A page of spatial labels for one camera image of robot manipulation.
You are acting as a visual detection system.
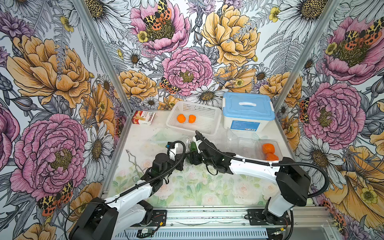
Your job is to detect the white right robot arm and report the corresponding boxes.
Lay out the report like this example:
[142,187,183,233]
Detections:
[191,136,311,218]

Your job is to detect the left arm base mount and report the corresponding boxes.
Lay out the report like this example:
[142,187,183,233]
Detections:
[132,209,168,227]

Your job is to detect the red and white carton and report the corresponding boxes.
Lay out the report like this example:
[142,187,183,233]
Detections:
[131,111,156,126]

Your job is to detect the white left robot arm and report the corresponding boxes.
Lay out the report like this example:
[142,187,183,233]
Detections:
[66,150,186,240]

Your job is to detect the green toy fruit right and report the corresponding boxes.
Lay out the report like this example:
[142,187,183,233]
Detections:
[190,142,198,152]

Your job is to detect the orange toy fruit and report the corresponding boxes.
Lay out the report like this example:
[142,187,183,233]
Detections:
[262,143,275,155]
[188,115,197,124]
[266,153,279,162]
[177,114,186,124]

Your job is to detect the metal tongs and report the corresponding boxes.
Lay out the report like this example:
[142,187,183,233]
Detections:
[126,150,145,175]

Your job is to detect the aluminium front rail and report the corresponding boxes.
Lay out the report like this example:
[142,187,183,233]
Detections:
[114,207,343,240]

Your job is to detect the white perforated plastic basket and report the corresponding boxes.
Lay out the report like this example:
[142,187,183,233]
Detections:
[166,102,222,136]

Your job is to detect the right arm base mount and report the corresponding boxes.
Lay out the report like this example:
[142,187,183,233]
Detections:
[244,199,291,227]

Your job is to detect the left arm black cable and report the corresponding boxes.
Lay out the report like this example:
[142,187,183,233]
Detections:
[64,140,187,235]

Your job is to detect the blue lidded storage box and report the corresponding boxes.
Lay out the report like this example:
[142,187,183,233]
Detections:
[222,93,276,132]

